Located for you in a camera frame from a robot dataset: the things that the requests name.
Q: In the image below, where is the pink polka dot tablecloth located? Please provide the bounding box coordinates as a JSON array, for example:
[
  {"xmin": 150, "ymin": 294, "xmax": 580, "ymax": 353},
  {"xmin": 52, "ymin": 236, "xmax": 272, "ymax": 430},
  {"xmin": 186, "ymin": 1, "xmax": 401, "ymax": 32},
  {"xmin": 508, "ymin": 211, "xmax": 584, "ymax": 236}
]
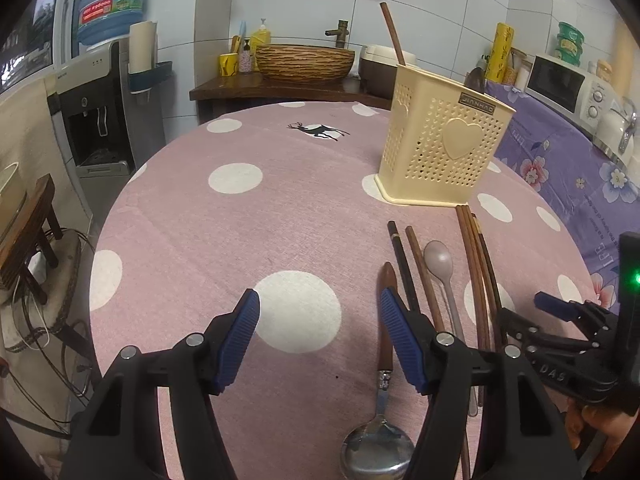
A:
[{"xmin": 89, "ymin": 101, "xmax": 601, "ymax": 480}]

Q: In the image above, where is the purple floral cloth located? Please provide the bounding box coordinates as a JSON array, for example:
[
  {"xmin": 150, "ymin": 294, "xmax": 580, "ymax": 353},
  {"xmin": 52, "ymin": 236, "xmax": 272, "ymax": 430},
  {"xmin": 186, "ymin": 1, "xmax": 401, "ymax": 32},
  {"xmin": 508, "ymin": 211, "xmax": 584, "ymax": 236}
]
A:
[{"xmin": 482, "ymin": 80, "xmax": 640, "ymax": 311}]

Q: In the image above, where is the cream plastic utensil holder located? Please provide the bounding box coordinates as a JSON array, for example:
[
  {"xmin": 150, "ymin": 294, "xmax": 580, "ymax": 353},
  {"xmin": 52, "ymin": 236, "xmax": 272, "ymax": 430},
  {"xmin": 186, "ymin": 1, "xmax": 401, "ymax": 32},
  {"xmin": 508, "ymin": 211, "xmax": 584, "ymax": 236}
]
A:
[{"xmin": 376, "ymin": 64, "xmax": 517, "ymax": 206}]

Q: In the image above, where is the dark spoon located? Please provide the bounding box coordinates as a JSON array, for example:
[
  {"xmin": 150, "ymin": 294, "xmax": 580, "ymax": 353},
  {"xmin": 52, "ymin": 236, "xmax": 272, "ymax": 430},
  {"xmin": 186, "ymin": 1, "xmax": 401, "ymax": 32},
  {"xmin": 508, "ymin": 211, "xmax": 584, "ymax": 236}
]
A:
[{"xmin": 464, "ymin": 67, "xmax": 487, "ymax": 95}]

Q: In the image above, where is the white microwave oven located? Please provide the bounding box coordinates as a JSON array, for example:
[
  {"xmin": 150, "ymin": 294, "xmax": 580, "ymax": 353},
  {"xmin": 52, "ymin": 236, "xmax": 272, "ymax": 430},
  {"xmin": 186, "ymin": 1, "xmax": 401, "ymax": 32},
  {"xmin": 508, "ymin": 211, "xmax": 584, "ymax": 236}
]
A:
[{"xmin": 524, "ymin": 52, "xmax": 613, "ymax": 133}]

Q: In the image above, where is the glass jar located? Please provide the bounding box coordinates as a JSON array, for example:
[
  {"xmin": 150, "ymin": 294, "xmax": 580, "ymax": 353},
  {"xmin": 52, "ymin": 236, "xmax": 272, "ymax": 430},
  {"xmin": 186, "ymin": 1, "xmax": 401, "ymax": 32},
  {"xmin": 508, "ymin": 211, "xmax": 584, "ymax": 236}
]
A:
[{"xmin": 510, "ymin": 50, "xmax": 531, "ymax": 88}]

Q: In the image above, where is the dark wooden stool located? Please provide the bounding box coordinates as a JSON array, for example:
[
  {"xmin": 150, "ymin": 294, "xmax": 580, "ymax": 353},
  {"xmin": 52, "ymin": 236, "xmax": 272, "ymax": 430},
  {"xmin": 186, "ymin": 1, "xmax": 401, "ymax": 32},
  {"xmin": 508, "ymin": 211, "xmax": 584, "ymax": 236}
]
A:
[{"xmin": 0, "ymin": 174, "xmax": 65, "ymax": 306}]

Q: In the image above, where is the person's right hand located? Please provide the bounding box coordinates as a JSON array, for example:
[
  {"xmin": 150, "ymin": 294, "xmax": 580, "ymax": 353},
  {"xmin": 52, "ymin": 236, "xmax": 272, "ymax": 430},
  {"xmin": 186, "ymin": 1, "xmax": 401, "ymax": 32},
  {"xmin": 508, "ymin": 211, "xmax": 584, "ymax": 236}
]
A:
[{"xmin": 567, "ymin": 402, "xmax": 640, "ymax": 466}]

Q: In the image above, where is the window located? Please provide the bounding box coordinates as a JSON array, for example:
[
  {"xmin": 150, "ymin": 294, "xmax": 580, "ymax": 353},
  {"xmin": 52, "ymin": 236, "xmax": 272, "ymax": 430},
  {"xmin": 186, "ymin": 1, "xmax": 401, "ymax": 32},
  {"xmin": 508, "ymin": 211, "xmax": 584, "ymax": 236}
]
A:
[{"xmin": 0, "ymin": 0, "xmax": 66, "ymax": 96}]

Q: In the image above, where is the grey water dispenser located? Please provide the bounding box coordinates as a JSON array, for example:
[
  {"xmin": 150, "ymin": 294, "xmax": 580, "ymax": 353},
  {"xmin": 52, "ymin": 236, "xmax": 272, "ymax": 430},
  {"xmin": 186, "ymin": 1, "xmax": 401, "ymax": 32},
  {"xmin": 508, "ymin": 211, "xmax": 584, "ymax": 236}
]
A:
[{"xmin": 46, "ymin": 40, "xmax": 168, "ymax": 178}]

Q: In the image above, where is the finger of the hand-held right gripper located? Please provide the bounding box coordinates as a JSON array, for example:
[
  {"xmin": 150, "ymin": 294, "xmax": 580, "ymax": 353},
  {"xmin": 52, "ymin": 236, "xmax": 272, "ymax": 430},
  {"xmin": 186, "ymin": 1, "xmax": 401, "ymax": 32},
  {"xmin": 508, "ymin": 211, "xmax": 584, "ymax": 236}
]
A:
[
  {"xmin": 499, "ymin": 306, "xmax": 601, "ymax": 357},
  {"xmin": 534, "ymin": 291, "xmax": 621, "ymax": 333}
]

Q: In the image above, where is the grey plastic spoon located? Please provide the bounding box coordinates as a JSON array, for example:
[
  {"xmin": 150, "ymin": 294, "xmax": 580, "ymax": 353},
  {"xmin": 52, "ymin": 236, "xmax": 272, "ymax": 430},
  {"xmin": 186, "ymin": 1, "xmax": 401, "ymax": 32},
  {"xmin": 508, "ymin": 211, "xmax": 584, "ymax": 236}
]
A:
[{"xmin": 423, "ymin": 240, "xmax": 480, "ymax": 418}]

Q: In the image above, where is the brass faucet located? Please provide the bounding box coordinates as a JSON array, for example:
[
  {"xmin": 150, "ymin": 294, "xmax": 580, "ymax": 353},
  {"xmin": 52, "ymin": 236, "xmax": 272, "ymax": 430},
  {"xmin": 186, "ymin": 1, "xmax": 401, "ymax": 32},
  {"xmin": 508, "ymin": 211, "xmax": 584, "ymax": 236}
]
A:
[{"xmin": 325, "ymin": 20, "xmax": 349, "ymax": 50}]

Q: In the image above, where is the stack of green bowls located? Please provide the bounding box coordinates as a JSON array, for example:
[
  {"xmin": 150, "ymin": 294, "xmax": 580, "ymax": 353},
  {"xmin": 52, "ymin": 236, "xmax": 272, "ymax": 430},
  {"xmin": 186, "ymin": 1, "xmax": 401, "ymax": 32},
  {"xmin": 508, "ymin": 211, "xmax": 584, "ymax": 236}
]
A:
[{"xmin": 552, "ymin": 21, "xmax": 585, "ymax": 67}]

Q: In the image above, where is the white electric kettle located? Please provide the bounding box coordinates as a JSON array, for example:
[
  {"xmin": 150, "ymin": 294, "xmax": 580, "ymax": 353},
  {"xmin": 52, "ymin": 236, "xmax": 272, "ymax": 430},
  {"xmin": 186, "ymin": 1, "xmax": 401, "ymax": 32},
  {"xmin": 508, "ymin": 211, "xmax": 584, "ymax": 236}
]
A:
[{"xmin": 597, "ymin": 97, "xmax": 640, "ymax": 161}]

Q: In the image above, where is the yellow soap bottle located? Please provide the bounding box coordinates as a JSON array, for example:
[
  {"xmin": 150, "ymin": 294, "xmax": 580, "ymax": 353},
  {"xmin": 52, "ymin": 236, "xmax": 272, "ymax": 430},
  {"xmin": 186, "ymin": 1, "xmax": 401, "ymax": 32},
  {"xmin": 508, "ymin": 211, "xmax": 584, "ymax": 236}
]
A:
[{"xmin": 249, "ymin": 18, "xmax": 272, "ymax": 61}]

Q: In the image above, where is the wood-handled metal spoon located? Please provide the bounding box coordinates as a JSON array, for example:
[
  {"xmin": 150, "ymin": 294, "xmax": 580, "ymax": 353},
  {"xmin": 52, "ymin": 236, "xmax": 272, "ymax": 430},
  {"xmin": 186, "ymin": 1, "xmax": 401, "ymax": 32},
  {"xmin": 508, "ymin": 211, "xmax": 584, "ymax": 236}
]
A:
[{"xmin": 341, "ymin": 261, "xmax": 417, "ymax": 480}]

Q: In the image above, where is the woven basket basin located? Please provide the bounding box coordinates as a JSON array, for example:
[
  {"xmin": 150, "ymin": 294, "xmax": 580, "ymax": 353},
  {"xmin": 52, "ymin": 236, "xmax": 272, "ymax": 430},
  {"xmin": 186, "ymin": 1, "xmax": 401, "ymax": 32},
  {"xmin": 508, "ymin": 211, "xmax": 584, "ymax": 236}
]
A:
[{"xmin": 255, "ymin": 44, "xmax": 356, "ymax": 86}]

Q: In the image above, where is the dark wooden counter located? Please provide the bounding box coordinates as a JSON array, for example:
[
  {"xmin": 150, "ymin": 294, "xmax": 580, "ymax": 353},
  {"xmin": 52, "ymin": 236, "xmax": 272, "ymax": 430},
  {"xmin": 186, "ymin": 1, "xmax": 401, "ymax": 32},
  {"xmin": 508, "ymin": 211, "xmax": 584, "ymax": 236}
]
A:
[{"xmin": 189, "ymin": 74, "xmax": 393, "ymax": 126}]

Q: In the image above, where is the blue water jug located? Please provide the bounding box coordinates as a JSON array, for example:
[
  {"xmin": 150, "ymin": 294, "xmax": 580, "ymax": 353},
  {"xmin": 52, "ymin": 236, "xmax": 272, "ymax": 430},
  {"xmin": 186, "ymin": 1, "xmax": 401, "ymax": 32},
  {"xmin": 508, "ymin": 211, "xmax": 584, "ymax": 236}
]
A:
[{"xmin": 76, "ymin": 0, "xmax": 151, "ymax": 47}]

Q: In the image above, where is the blue cup holder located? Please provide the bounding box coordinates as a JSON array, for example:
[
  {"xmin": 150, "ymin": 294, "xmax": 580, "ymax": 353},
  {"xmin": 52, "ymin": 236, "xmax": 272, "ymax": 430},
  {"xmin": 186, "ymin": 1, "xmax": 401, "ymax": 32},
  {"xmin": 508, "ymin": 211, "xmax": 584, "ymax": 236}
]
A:
[{"xmin": 126, "ymin": 61, "xmax": 173, "ymax": 96}]

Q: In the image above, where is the white ceramic pot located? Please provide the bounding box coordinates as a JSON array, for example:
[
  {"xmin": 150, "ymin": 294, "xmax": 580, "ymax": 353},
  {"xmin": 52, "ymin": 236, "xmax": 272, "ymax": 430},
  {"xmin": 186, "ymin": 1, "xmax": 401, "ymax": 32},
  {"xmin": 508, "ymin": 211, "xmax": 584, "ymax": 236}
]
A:
[{"xmin": 0, "ymin": 162, "xmax": 28, "ymax": 241}]

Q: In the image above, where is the tall brown wooden chopstick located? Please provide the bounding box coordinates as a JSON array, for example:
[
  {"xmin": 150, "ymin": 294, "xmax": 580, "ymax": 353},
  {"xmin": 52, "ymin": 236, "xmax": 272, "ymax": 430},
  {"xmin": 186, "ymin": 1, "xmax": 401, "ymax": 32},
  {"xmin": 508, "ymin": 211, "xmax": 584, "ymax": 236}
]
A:
[{"xmin": 380, "ymin": 2, "xmax": 407, "ymax": 67}]

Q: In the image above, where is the yellow wrap roll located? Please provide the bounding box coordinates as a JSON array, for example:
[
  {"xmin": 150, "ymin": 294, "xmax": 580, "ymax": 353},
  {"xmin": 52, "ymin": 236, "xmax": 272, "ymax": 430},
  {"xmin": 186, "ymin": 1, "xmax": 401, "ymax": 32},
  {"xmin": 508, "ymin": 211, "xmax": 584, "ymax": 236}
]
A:
[{"xmin": 486, "ymin": 22, "xmax": 516, "ymax": 83}]

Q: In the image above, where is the black chopstick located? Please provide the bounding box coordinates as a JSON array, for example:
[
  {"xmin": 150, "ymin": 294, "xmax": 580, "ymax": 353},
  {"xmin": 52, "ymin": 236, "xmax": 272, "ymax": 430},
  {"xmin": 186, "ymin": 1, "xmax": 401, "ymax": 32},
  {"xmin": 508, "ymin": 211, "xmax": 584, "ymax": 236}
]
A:
[{"xmin": 387, "ymin": 220, "xmax": 422, "ymax": 313}]

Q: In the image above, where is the brown rice cooker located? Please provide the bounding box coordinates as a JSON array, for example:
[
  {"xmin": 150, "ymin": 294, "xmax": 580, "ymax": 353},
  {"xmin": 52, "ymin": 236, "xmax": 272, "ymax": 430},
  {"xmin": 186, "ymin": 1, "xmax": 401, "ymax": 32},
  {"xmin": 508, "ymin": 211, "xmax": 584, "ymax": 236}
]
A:
[{"xmin": 359, "ymin": 44, "xmax": 418, "ymax": 98}]

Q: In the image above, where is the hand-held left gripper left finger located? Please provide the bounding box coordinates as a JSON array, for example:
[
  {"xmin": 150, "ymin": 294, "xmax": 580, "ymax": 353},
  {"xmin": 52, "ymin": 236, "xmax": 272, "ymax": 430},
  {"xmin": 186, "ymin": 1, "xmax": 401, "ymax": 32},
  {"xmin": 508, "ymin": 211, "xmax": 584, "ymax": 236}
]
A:
[{"xmin": 60, "ymin": 289, "xmax": 262, "ymax": 480}]

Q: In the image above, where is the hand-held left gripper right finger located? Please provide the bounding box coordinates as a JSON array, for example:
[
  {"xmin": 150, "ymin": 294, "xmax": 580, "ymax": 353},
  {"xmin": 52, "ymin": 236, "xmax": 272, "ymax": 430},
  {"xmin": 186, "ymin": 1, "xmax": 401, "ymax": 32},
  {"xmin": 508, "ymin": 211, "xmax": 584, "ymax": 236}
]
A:
[{"xmin": 379, "ymin": 287, "xmax": 583, "ymax": 480}]

